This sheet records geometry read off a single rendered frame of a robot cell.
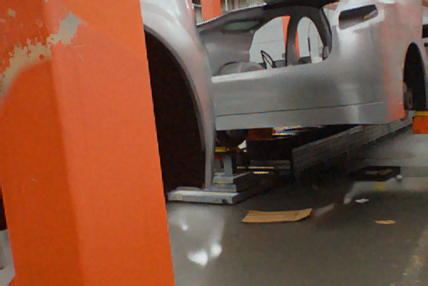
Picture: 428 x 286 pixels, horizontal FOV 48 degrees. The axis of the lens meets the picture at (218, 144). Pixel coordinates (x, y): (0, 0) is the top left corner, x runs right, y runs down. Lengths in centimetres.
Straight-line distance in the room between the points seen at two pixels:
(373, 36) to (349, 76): 30
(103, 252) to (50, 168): 12
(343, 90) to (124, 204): 275
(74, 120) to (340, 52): 279
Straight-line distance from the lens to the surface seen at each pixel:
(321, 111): 339
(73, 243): 63
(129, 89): 67
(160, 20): 154
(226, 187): 488
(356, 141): 709
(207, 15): 569
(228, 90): 365
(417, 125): 471
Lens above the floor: 108
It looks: 6 degrees down
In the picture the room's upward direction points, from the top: 6 degrees counter-clockwise
